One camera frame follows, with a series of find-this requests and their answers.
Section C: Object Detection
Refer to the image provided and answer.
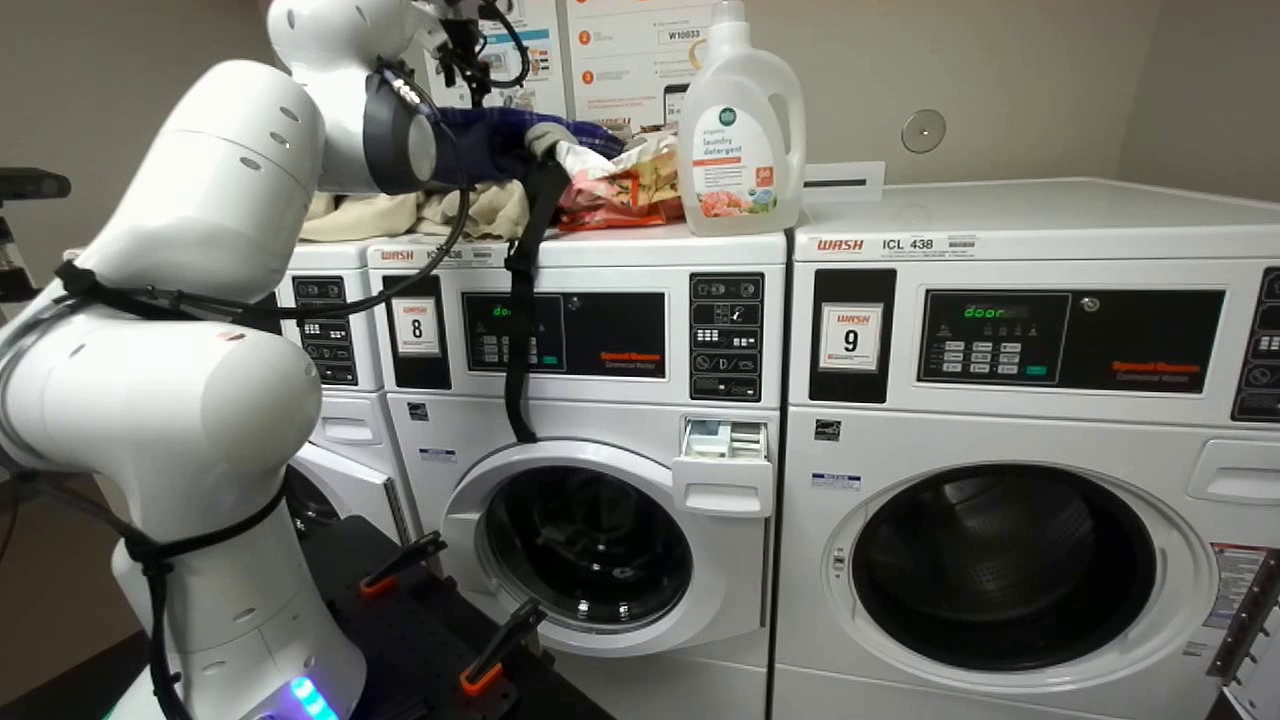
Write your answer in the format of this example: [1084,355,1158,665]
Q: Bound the black bag strap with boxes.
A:
[502,150,578,449]

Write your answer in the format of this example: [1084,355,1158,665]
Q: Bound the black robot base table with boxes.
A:
[252,522,612,720]

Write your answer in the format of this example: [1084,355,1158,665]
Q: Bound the right washing machine number 9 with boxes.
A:
[774,175,1280,720]

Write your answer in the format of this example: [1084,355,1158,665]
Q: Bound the left washing machine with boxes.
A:
[277,245,415,541]

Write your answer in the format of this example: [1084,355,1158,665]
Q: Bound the dark navy garment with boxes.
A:
[433,109,623,188]

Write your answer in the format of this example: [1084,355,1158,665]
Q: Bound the beige cloth garment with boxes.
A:
[302,179,530,245]

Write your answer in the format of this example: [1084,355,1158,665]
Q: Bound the black clamp orange tip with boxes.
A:
[355,531,450,602]

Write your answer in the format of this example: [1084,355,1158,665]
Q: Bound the middle washing machine number 8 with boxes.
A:
[371,230,788,720]

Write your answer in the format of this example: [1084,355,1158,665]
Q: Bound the white detergent bottle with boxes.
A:
[677,0,804,235]

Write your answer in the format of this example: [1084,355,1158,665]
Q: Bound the wall instruction poster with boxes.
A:
[430,0,569,116]

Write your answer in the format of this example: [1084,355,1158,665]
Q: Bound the colourful laundry bag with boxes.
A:
[557,134,684,232]

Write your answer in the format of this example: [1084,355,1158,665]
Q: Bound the round wall outlet cover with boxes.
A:
[902,109,949,156]

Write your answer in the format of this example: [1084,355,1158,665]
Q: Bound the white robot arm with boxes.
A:
[3,0,486,720]

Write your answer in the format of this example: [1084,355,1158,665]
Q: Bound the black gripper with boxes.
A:
[438,0,530,98]

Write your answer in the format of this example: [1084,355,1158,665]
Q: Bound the white box behind bottle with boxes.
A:
[804,160,886,200]

